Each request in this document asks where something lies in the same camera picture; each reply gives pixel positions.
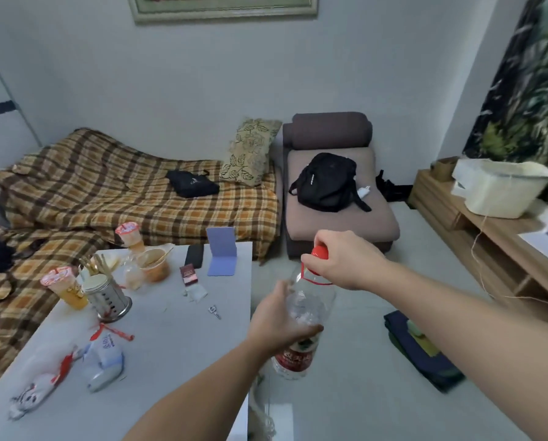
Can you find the instant noodle bowl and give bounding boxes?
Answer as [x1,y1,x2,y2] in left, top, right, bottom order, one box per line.
[135,243,175,284]

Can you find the thin beige string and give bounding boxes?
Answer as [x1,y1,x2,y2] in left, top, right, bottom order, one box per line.
[470,215,548,310]

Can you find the bunch of wooden chopsticks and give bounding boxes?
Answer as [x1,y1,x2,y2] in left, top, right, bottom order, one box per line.
[78,253,115,277]

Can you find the white paper sheets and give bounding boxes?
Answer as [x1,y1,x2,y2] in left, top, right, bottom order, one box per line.
[518,210,548,264]

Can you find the sealed orange drink cup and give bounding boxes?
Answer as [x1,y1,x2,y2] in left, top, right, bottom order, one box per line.
[114,221,145,254]
[40,266,89,311]

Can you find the person's right hand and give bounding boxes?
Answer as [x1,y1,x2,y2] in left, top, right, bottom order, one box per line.
[301,230,388,292]

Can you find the brown bolster cushion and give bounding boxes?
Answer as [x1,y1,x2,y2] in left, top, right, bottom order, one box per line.
[290,112,374,151]

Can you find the brown chaise seat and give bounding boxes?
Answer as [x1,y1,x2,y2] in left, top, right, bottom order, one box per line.
[282,112,401,260]

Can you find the folded dark blue mat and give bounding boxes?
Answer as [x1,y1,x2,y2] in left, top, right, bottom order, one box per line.
[383,310,466,394]

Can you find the dark plant wall tapestry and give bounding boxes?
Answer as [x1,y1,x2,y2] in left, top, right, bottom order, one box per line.
[462,0,548,217]

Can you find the floral beige pillow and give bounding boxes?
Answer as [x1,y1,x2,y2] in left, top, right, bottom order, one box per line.
[219,118,283,188]

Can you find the black bag on floor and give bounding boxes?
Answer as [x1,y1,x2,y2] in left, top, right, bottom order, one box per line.
[375,169,413,203]

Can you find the clear red printed plastic bag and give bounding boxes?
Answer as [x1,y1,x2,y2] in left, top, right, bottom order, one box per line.
[8,346,84,421]

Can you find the small clear plastic bag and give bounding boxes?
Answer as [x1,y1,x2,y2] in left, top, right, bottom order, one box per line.
[122,261,145,291]

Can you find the white tissue pack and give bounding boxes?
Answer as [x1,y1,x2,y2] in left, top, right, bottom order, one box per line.
[81,333,126,394]

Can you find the white wardrobe door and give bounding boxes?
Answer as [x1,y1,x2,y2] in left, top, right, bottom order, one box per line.
[0,40,43,172]

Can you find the person's left forearm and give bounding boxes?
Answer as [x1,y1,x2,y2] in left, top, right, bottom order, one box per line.
[122,337,277,441]

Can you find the metal chopstick holder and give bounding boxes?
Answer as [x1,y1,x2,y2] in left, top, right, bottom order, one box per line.
[81,274,133,324]

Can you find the flat black pouch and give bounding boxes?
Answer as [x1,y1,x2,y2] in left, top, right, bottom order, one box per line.
[166,169,221,200]

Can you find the cream plastic basket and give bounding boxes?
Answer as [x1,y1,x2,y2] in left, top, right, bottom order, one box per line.
[452,158,548,220]

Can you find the person's left hand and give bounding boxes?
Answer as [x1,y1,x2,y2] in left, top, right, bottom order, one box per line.
[248,279,324,360]

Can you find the plaid covered sofa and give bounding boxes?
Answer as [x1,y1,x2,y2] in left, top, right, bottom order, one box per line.
[0,128,282,402]

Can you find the red and white wrapper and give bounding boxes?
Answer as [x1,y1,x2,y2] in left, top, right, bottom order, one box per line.
[89,323,135,343]

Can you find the small cardboard box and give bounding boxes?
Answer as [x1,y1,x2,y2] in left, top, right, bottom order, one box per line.
[432,156,461,182]

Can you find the blue folded card stand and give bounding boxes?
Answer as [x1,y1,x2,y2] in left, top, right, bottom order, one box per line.
[205,227,238,277]

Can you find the clear plastic water bottle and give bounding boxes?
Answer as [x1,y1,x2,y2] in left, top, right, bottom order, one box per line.
[272,259,337,381]

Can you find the person's right forearm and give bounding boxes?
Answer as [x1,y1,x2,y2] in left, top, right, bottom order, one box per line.
[370,258,548,441]

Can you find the framed wall picture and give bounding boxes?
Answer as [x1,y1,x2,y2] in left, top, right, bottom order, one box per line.
[127,0,320,24]

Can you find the black backpack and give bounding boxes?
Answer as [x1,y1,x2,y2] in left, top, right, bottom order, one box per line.
[288,152,372,213]

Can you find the wooden low cabinet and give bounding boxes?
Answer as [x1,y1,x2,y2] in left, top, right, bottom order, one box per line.
[407,168,548,327]

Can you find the black smartphone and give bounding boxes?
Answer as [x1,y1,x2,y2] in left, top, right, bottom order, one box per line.
[184,243,205,270]

